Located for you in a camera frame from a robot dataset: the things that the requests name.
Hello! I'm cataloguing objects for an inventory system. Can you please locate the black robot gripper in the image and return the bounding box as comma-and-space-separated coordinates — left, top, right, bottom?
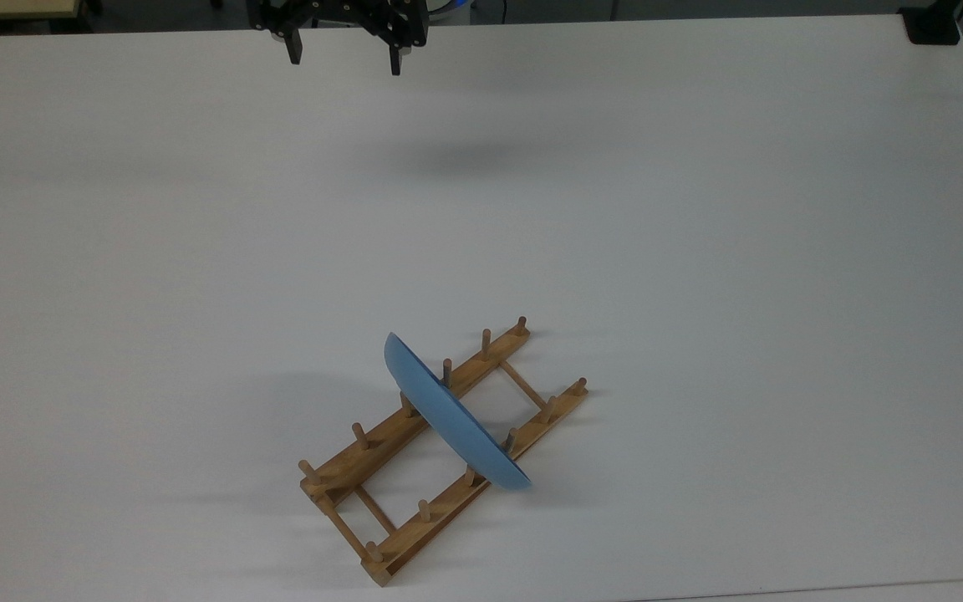
247, 0, 431, 78

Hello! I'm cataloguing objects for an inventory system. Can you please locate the blue round plate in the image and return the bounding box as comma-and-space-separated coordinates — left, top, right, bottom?
384, 332, 532, 491

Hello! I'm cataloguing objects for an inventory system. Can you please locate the wooden peg plate rack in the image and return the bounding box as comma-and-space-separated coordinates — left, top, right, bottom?
298, 316, 589, 587

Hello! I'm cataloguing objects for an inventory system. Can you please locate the light wooden side table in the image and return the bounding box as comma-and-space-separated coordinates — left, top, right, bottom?
0, 0, 83, 21

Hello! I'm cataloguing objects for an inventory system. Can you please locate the black clamp mount block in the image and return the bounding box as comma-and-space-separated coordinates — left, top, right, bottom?
899, 0, 963, 46

